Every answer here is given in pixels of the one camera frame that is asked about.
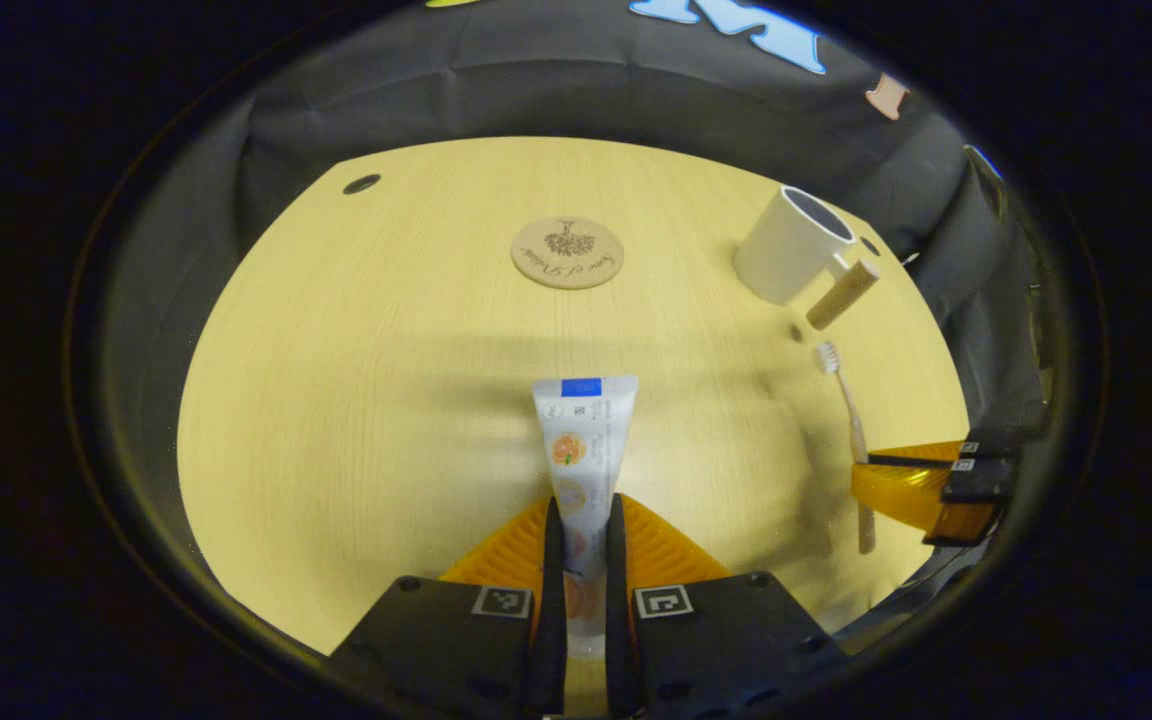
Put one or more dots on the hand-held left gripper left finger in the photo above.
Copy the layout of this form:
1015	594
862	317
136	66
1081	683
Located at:
546	620

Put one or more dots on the white toothpaste tube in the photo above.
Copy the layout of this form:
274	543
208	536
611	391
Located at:
586	430

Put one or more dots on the round wooden coaster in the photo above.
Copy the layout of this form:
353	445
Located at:
567	253

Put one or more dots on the wooden toothbrush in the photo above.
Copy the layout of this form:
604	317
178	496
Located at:
851	410

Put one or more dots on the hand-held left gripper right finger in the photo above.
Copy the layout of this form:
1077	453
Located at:
622	620

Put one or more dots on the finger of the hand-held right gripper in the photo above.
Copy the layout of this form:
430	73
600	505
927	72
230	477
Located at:
911	495
991	442

